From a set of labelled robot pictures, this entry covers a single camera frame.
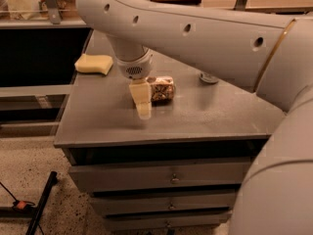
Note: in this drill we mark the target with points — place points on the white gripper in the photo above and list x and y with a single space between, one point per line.
135 69

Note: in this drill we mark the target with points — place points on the orange soda can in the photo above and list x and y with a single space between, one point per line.
163 88

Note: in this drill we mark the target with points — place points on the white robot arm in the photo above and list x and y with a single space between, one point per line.
269 55

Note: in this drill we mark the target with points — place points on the green and white soda can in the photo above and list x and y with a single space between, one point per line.
208 78

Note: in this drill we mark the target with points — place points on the yellow sponge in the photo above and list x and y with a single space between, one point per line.
94 64

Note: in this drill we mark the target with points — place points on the grey drawer cabinet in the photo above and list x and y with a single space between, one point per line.
181 167

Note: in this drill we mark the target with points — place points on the black stand leg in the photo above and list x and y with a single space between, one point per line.
34 223

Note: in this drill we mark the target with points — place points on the orange cable clip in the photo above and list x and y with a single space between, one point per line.
23 206

